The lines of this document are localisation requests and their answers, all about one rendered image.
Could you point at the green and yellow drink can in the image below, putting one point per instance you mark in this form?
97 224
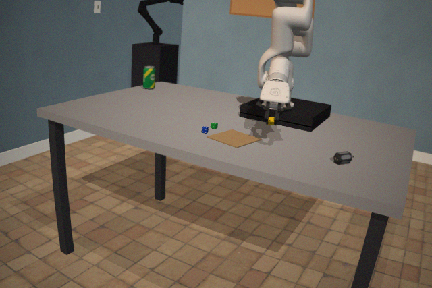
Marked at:
148 77

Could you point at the tan square mat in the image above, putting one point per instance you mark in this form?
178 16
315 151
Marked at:
234 138

